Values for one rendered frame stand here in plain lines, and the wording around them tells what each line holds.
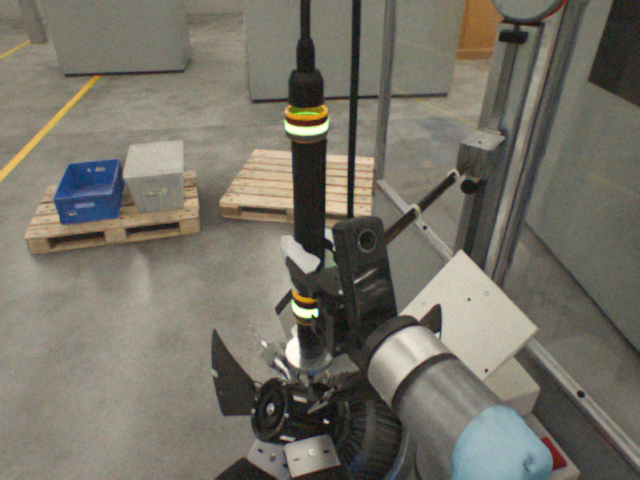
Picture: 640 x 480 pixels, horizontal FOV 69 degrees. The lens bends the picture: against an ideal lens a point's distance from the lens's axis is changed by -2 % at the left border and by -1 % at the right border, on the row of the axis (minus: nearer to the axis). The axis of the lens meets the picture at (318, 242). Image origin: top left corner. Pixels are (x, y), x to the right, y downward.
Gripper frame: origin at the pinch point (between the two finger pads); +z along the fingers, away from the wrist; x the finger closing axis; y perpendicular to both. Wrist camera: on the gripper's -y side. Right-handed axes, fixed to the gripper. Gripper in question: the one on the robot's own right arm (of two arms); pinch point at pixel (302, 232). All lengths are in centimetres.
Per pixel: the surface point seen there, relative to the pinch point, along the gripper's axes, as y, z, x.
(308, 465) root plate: 46.6, -2.9, -1.7
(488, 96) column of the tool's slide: 1, 30, 61
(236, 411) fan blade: 66, 28, -6
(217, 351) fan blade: 54, 37, -6
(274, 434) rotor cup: 43.4, 3.5, -5.1
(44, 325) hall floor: 164, 208, -70
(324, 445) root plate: 46.7, -0.8, 2.7
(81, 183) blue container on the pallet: 145, 349, -30
